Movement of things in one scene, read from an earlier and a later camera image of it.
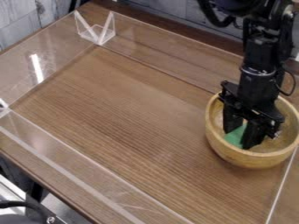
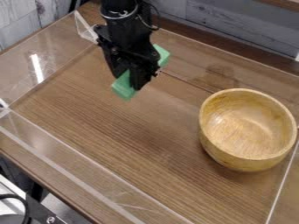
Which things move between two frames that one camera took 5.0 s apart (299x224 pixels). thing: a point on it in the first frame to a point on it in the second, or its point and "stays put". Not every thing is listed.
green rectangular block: (234, 136) to (123, 84)
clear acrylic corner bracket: (97, 33) stays put
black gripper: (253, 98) to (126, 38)
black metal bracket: (41, 215) stays put
